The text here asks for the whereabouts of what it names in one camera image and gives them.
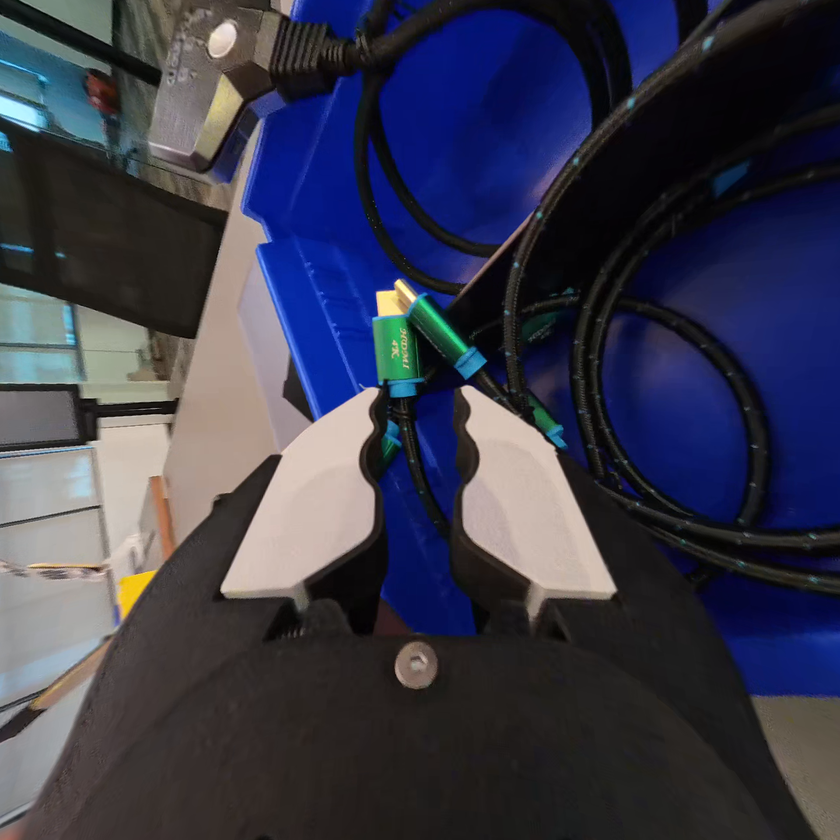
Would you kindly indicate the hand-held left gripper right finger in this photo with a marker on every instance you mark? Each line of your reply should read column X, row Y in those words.
column 531, row 518

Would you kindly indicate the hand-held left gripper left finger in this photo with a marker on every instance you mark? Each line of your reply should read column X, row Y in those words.
column 308, row 518

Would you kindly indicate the blue plastic bin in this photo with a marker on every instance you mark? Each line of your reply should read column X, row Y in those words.
column 315, row 275

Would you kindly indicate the yellow block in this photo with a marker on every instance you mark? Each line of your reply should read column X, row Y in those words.
column 138, row 594

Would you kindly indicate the black mesh chair back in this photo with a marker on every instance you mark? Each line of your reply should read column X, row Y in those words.
column 118, row 249

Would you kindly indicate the red round object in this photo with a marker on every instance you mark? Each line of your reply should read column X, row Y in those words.
column 103, row 92

